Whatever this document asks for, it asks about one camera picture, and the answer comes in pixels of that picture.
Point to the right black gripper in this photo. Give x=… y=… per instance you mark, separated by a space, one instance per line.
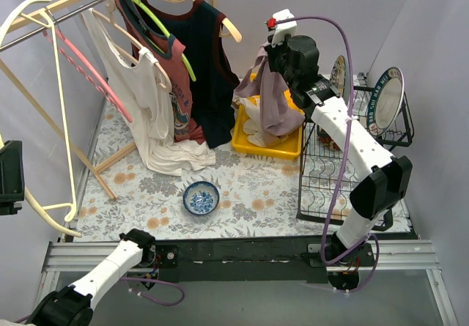
x=275 y=60

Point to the cream plastic hanger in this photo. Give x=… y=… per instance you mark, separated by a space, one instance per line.
x=47 y=23

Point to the pink tank top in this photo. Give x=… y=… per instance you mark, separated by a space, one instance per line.
x=277 y=117

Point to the pink plastic hanger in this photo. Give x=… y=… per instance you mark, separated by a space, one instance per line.
x=90 y=73

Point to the cream white tank top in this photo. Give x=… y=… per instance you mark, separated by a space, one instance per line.
x=147 y=103

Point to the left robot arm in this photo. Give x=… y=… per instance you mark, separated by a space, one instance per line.
x=73 y=304

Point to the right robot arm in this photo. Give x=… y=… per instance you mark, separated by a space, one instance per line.
x=383 y=178

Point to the navy maroon tank top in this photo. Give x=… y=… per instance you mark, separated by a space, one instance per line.
x=212 y=92

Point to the red teal tank top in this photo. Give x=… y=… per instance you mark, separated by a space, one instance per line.
x=168 y=51

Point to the lime green hanger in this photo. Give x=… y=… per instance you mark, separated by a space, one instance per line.
x=167 y=34

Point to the floral patterned plate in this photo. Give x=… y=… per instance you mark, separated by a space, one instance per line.
x=339 y=77

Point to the wooden clothes rack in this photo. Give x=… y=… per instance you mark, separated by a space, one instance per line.
x=26 y=13

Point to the yellow plastic bin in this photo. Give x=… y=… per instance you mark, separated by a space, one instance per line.
x=287 y=150

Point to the red patterned bowl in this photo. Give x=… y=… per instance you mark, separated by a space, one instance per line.
x=326 y=140

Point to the green rimmed white plate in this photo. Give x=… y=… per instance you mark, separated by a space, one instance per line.
x=385 y=101

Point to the floral tablecloth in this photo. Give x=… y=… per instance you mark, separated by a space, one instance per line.
x=259 y=197

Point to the crumpled white cloth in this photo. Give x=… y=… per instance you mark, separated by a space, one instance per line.
x=172 y=159

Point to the blue white ceramic bowl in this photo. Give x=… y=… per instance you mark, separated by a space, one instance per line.
x=201 y=198

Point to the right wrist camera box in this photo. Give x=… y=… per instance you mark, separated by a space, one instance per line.
x=280 y=25

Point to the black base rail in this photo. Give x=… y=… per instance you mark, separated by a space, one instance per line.
x=239 y=259

